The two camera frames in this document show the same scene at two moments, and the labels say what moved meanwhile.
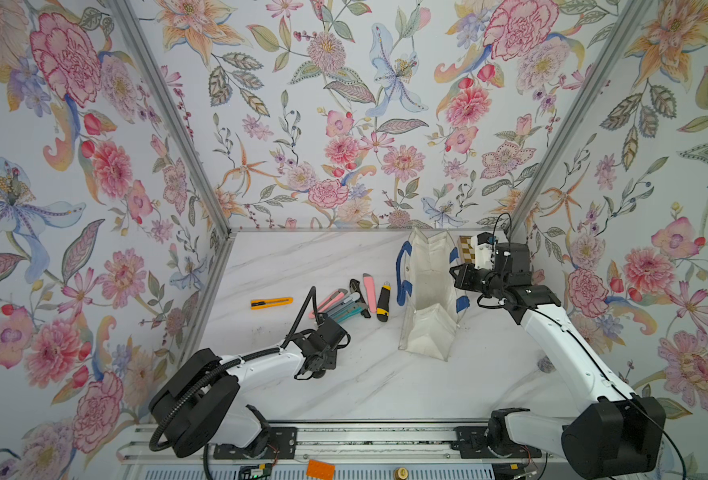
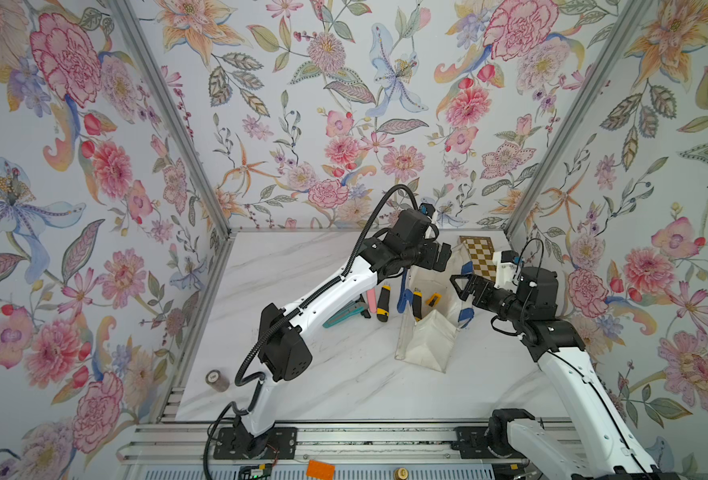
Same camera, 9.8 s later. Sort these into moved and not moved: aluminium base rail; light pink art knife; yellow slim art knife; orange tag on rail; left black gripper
Moved: left black gripper; yellow slim art knife
Not moved: light pink art knife; aluminium base rail; orange tag on rail
